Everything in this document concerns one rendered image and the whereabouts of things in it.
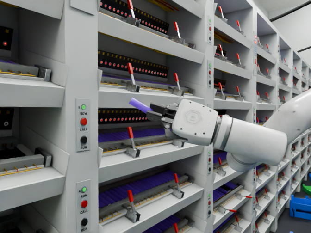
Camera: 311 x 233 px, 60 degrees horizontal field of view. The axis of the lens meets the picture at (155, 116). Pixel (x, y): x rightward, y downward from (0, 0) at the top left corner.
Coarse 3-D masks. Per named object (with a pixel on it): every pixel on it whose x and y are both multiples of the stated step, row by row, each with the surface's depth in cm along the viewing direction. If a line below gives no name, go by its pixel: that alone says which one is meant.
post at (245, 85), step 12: (240, 12) 176; (252, 12) 172; (228, 24) 181; (240, 24) 176; (252, 24) 172; (228, 48) 181; (240, 48) 176; (252, 48) 172; (240, 60) 177; (252, 60) 172; (228, 84) 182; (240, 84) 177; (252, 84) 173; (252, 108) 173; (252, 120) 174; (252, 180) 175; (252, 192) 176; (252, 204) 176
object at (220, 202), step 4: (236, 188) 169; (240, 188) 170; (232, 192) 161; (240, 192) 167; (224, 196) 152; (228, 196) 153; (220, 200) 146; (224, 200) 149; (216, 204) 140; (220, 204) 145
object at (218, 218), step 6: (234, 180) 180; (240, 180) 178; (246, 186) 176; (252, 186) 173; (246, 192) 172; (234, 198) 159; (246, 198) 167; (228, 204) 149; (234, 204) 151; (240, 204) 159; (216, 216) 133; (222, 216) 135; (228, 216) 144; (216, 222) 128; (222, 222) 138
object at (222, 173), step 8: (216, 152) 168; (224, 152) 174; (216, 160) 154; (224, 160) 155; (216, 168) 140; (224, 168) 148; (216, 176) 134; (224, 176) 138; (232, 176) 147; (216, 184) 129
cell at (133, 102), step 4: (132, 100) 68; (136, 100) 68; (132, 104) 68; (136, 104) 68; (140, 104) 68; (144, 104) 69; (140, 108) 68; (144, 108) 68; (148, 108) 69; (144, 112) 69
